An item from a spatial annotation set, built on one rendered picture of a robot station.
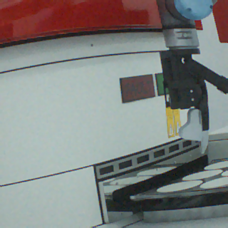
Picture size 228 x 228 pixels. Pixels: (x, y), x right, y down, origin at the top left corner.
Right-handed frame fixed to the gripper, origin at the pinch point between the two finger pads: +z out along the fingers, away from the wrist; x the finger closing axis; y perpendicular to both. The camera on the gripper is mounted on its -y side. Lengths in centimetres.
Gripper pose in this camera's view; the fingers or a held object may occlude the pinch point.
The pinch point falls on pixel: (204, 146)
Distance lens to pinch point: 151.5
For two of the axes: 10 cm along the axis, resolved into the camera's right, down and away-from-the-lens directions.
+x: 1.0, 0.5, -9.9
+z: 1.2, 9.9, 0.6
